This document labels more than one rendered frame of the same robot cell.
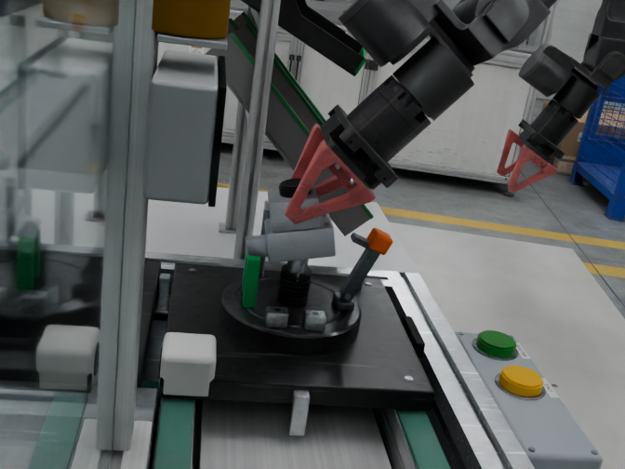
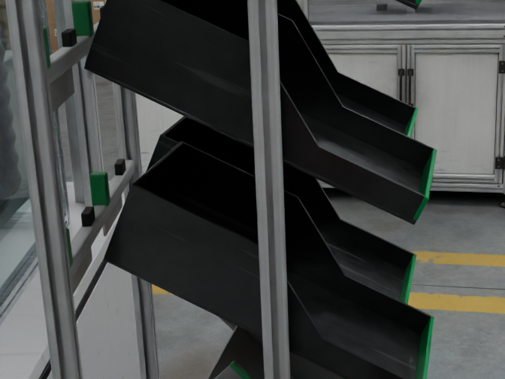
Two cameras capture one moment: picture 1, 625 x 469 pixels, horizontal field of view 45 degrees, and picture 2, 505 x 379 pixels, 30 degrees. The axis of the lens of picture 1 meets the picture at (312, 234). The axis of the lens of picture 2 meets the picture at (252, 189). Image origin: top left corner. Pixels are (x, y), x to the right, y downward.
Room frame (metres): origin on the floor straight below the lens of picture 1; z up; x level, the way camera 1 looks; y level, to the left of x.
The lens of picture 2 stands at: (0.22, -0.06, 1.60)
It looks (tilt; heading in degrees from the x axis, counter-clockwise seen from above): 18 degrees down; 14
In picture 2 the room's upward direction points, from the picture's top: 3 degrees counter-clockwise
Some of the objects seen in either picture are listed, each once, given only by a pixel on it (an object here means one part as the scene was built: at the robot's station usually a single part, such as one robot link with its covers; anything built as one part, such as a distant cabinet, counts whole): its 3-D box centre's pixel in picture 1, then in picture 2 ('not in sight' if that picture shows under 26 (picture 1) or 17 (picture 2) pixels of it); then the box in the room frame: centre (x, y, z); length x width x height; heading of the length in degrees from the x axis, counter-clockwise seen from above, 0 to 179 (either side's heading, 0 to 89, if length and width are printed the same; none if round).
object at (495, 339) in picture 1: (495, 347); not in sight; (0.70, -0.20, 0.96); 0.04 x 0.04 x 0.02
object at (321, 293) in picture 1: (290, 310); not in sight; (0.68, 0.01, 0.98); 0.14 x 0.14 x 0.02
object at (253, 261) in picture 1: (251, 281); not in sight; (0.66, 0.05, 1.01); 0.01 x 0.01 x 0.05; 10
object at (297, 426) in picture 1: (299, 412); not in sight; (0.56, -0.01, 0.95); 0.01 x 0.01 x 0.04; 10
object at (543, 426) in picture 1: (512, 411); not in sight; (0.63, -0.22, 0.93); 0.21 x 0.07 x 0.06; 10
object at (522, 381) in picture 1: (520, 384); not in sight; (0.63, -0.22, 0.96); 0.04 x 0.04 x 0.02
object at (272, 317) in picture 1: (276, 316); not in sight; (0.63, 0.02, 1.00); 0.02 x 0.01 x 0.02; 100
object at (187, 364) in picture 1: (187, 364); not in sight; (0.57, 0.09, 0.97); 0.05 x 0.05 x 0.04; 10
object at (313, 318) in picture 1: (313, 320); not in sight; (0.63, -0.01, 1.00); 0.02 x 0.01 x 0.02; 100
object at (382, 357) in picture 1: (288, 328); not in sight; (0.68, 0.01, 0.96); 0.24 x 0.24 x 0.02; 10
